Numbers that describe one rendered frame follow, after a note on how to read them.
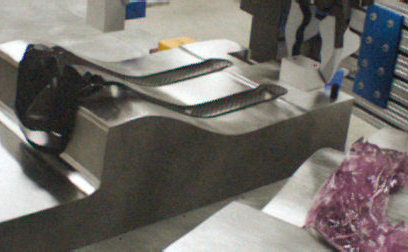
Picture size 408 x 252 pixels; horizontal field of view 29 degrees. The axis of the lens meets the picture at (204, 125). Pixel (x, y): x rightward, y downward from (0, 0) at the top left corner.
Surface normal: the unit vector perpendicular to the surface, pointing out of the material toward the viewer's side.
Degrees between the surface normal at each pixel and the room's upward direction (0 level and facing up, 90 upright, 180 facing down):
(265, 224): 0
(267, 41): 90
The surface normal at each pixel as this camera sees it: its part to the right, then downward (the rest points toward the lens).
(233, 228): 0.08, -0.90
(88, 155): -0.76, 0.09
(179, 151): 0.62, 0.37
